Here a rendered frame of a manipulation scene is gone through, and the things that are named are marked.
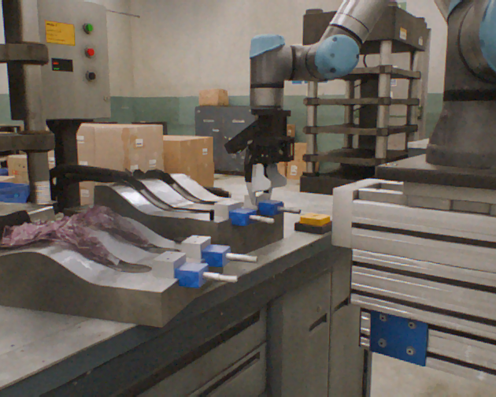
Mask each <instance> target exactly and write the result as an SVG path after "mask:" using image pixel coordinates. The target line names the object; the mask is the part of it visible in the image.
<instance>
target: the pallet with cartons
mask: <svg viewBox="0 0 496 397"><path fill-rule="evenodd" d="M163 145H164V149H163V151H164V169H165V173H170V174H173V173H180V174H183V175H185V176H188V177H190V178H191V179H192V180H193V181H196V182H197V183H198V184H200V185H201V186H208V187H214V161H213V137H192V136H164V135H163Z"/></svg>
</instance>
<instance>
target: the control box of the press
mask: <svg viewBox="0 0 496 397"><path fill-rule="evenodd" d="M37 1H38V12H39V34H40V42H41V43H43V44H46V46H48V47H49V56H50V62H48V64H47V65H44V66H42V69H43V90H44V102H45V113H46V126H47V127H48V128H49V130H50V131H51V132H53V133H54V138H55V148H54V160H55V166H59V165H66V164H74V165H78V152H77V138H76V133H77V131H78V129H79V127H80V125H81V123H82V122H85V124H90V122H92V121H93V120H97V119H110V118H111V117H112V114H111V98H110V81H109V48H108V31H107V15H106V14H105V6H104V5H101V4H97V3H93V2H85V1H81V0H37ZM1 2H2V20H3V30H4V40H5V43H14V42H15V41H17V30H16V20H15V10H14V0H1ZM6 68H7V79H8V88H9V107H10V116H11V120H12V121H23V120H24V111H23V101H22V90H21V81H20V71H19V65H16V64H6ZM54 201H58V209H59V212H60V213H63V209H64V208H69V207H74V206H81V204H80V182H79V183H75V184H72V185H70V186H68V187H67V188H65V189H64V190H63V191H62V192H61V193H59V195H58V196H57V197H56V198H55V200H54Z"/></svg>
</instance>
